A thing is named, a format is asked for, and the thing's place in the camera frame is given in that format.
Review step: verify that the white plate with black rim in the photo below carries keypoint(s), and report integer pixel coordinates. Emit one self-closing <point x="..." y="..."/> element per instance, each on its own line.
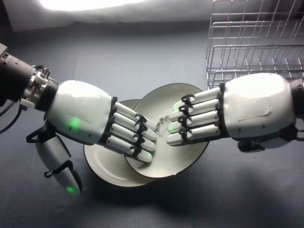
<point x="166" y="161"/>
<point x="107" y="171"/>

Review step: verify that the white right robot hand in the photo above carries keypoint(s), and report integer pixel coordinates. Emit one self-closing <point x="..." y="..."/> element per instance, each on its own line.
<point x="256" y="104"/>

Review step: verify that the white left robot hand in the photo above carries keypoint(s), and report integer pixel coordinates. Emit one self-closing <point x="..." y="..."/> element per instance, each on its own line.
<point x="78" y="109"/>

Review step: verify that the grey table cloth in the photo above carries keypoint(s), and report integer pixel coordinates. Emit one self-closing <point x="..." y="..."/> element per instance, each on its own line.
<point x="213" y="202"/>

